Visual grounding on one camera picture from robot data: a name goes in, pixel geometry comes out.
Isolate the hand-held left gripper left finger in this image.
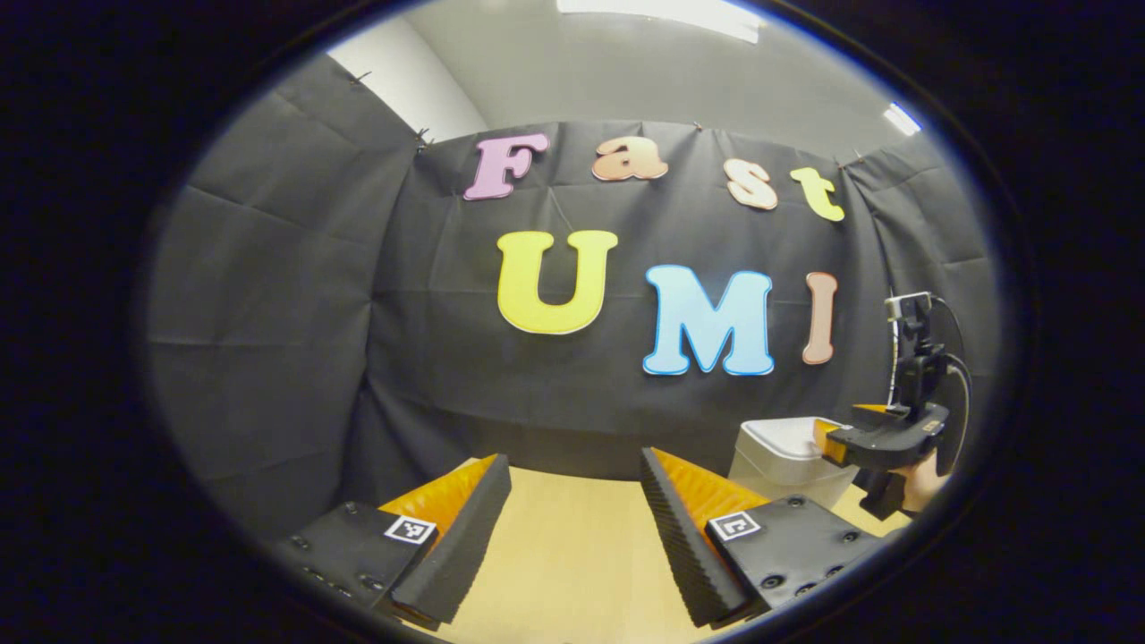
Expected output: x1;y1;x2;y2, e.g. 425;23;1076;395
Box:
273;453;513;627

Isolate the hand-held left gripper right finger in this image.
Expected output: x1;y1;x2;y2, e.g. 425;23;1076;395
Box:
640;447;882;627

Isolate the grey desktop garbage bin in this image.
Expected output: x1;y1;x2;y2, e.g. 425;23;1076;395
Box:
729;416;860;511

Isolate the wooden desktop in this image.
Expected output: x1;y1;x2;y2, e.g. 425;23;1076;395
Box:
438;456;909;644

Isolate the large ceiling light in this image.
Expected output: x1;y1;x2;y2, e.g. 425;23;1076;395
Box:
556;0;761;41

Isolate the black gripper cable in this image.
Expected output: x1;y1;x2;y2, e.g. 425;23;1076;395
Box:
930;298;975;477

